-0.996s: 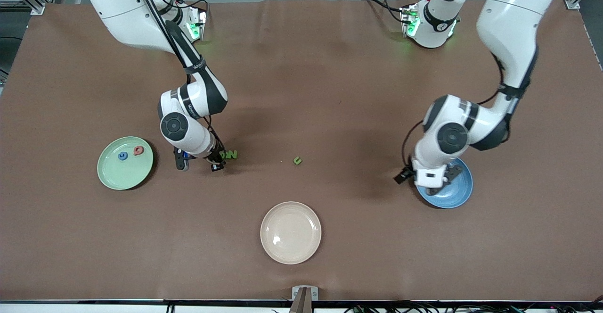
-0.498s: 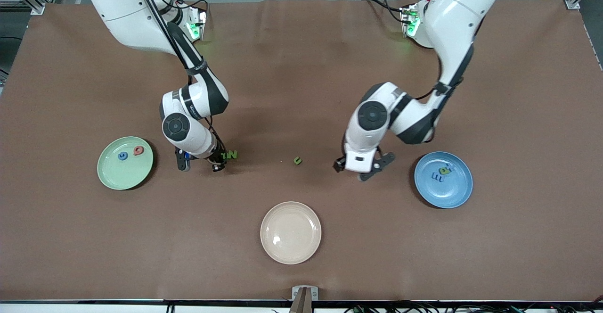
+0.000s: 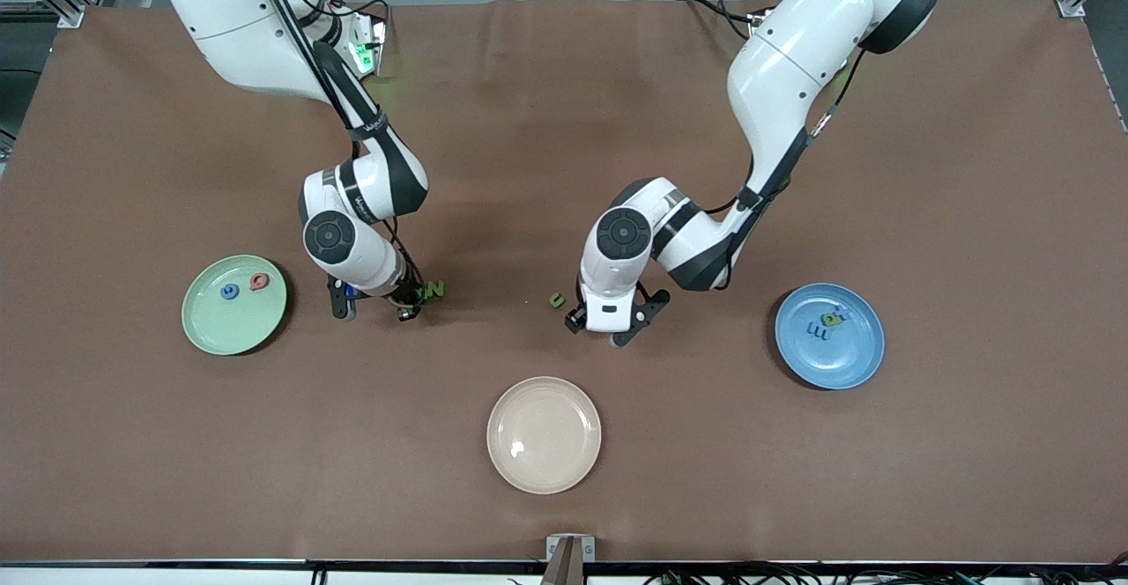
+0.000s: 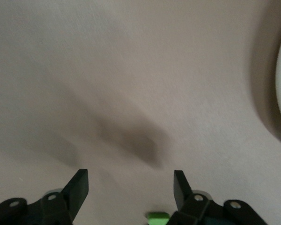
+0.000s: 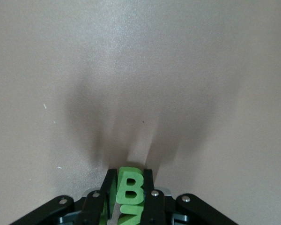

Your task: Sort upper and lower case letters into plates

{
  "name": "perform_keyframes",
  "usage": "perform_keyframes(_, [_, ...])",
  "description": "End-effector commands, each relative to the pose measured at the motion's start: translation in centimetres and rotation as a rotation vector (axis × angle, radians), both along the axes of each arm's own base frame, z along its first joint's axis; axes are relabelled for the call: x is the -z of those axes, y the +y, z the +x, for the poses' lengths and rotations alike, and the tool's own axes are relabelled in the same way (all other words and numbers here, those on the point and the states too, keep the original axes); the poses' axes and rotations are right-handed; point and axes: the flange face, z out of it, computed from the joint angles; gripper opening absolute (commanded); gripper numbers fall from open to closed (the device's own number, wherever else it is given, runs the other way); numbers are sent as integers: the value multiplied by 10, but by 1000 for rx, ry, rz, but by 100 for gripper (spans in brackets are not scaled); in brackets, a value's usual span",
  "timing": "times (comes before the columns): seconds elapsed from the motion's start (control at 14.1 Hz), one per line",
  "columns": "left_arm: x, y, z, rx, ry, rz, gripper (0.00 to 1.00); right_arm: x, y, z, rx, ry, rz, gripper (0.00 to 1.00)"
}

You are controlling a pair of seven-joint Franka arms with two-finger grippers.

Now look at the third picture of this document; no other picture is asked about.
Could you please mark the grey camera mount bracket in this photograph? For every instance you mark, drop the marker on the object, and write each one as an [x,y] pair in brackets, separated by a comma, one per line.
[555,548]

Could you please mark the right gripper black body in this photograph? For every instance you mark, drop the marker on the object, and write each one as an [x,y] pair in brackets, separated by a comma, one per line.
[406,297]

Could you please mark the red letter Q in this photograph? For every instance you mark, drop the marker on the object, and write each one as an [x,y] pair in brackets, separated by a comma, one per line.
[251,282]

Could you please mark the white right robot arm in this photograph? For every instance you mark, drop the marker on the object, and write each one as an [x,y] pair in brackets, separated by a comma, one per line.
[264,30]

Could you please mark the blue letter G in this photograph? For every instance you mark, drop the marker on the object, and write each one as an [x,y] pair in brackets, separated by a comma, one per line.
[223,292]

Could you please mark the green letter N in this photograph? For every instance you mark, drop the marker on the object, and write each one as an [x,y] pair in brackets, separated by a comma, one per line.
[435,290]

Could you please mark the black table edge strip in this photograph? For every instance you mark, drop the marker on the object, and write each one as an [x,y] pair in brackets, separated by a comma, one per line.
[264,562]

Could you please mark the tan camera pole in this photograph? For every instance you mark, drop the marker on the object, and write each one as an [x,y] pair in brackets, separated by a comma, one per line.
[564,572]

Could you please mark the green plate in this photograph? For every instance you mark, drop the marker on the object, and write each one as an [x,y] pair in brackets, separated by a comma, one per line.
[220,325]

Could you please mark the beige plate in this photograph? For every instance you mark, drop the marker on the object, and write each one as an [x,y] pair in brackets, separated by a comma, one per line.
[544,435]

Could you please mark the blue letter m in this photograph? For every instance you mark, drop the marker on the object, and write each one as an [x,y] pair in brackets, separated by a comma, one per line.
[818,331]

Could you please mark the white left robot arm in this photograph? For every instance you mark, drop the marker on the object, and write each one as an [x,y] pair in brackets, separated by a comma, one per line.
[793,65]

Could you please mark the brown table cover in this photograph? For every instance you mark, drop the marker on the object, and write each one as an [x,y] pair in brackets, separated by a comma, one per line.
[529,127]

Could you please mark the blue plate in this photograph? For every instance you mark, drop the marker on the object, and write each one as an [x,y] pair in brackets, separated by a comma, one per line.
[846,360]

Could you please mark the green letter p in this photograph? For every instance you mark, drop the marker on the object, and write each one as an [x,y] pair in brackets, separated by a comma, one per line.
[829,321]

